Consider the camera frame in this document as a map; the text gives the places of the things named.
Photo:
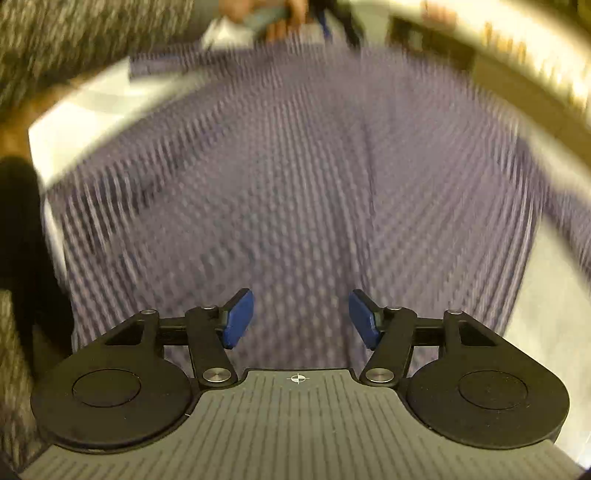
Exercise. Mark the person's tweed jacket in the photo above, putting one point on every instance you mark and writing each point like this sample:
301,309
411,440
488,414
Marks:
16,378

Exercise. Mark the blue plaid shirt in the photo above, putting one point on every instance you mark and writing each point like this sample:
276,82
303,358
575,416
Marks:
277,184

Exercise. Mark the dark cloth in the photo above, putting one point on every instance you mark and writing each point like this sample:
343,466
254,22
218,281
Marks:
27,258

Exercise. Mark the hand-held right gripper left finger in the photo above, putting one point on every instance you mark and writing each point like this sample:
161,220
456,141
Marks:
238,318

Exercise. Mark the person's left hand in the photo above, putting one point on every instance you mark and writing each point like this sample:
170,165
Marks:
277,30

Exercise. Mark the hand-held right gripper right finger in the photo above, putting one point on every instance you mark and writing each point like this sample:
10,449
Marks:
362,318

